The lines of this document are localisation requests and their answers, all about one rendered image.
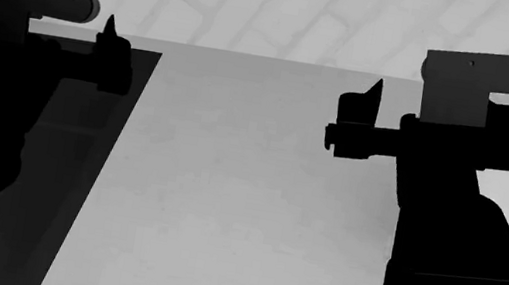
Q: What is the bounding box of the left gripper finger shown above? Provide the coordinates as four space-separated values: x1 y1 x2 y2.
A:
90 11 141 76

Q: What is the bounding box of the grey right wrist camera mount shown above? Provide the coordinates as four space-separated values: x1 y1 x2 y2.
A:
413 38 509 135

